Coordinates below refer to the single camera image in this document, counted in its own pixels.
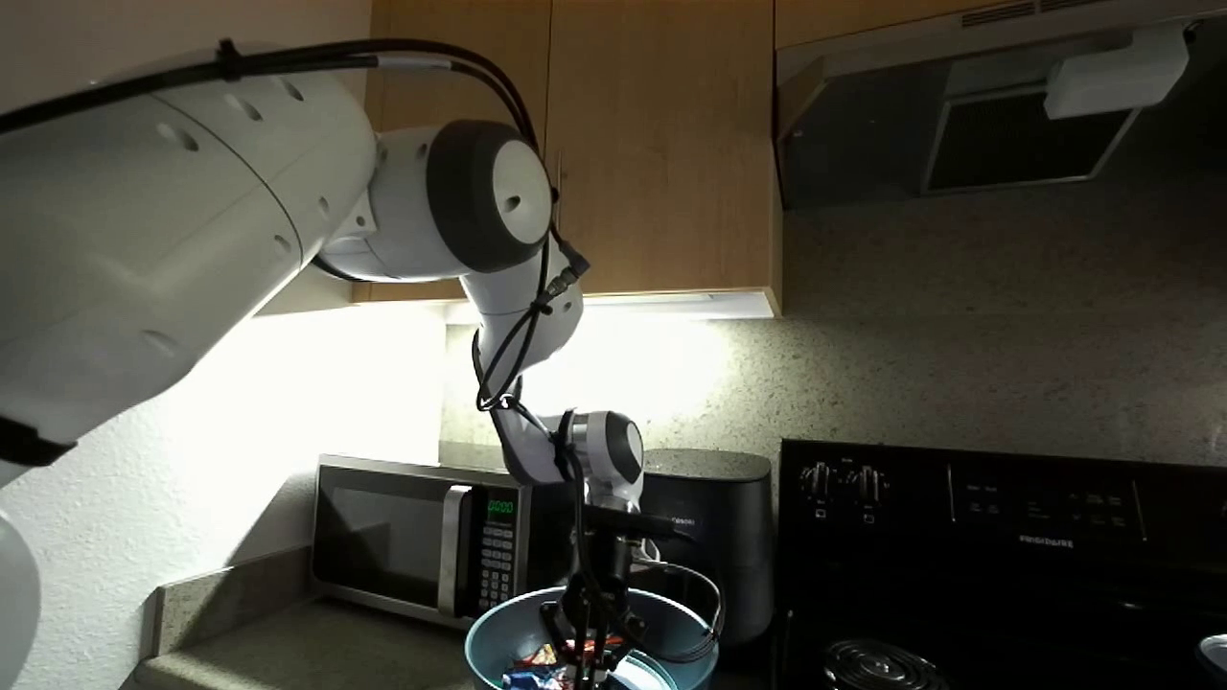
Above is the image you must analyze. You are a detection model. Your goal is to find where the frying pan with glass lid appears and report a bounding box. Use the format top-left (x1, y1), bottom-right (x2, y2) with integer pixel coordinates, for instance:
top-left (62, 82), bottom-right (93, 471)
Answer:
top-left (821, 634), bottom-right (949, 690)

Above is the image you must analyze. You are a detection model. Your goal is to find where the teal bowl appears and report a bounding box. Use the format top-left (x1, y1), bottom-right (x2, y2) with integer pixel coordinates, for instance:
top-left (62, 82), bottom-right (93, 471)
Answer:
top-left (460, 581), bottom-right (728, 690)

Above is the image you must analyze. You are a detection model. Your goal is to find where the under-cabinet light strip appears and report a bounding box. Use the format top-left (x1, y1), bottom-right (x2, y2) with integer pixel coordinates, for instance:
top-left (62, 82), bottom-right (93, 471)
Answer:
top-left (441, 282), bottom-right (783, 324)

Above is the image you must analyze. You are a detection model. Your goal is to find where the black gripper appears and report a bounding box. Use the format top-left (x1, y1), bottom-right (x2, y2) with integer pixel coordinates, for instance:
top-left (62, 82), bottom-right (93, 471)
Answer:
top-left (557, 505), bottom-right (672, 680)

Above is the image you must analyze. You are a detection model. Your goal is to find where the white box on hood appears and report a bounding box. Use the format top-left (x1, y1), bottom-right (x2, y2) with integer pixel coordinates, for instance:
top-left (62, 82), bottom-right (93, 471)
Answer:
top-left (1043, 25), bottom-right (1191, 126)

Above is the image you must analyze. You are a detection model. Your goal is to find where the stainless steel microwave oven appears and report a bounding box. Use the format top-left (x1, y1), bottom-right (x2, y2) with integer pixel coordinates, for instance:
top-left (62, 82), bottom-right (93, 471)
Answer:
top-left (309, 453), bottom-right (582, 632)

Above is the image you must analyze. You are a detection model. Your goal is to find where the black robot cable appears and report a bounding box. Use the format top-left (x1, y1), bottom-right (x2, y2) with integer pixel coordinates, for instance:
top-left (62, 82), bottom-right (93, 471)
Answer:
top-left (0, 33), bottom-right (594, 413)

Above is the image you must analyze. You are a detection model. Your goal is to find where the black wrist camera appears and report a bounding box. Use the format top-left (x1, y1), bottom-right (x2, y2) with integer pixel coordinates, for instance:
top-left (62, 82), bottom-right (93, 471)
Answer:
top-left (487, 398), bottom-right (566, 491)

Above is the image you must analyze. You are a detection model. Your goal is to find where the range hood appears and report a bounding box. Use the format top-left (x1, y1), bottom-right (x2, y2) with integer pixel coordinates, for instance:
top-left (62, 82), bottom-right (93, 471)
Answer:
top-left (773, 0), bottom-right (1227, 213)

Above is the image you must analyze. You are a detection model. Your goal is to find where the short wooden cabinet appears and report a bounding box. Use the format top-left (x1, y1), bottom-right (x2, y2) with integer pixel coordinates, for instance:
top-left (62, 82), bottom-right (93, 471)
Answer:
top-left (772, 0), bottom-right (1227, 53)

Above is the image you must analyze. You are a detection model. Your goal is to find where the wooden upper cabinet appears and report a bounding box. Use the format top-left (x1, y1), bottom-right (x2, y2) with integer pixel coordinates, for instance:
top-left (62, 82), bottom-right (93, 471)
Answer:
top-left (347, 0), bottom-right (783, 306)

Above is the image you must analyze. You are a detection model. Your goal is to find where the black electric stove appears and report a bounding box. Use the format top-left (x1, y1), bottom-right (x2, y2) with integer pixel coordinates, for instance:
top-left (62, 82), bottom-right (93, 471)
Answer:
top-left (772, 436), bottom-right (1227, 690)

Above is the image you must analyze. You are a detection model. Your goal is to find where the blue snack wrapper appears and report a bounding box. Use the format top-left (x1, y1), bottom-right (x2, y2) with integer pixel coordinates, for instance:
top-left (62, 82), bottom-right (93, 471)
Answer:
top-left (497, 663), bottom-right (566, 690)

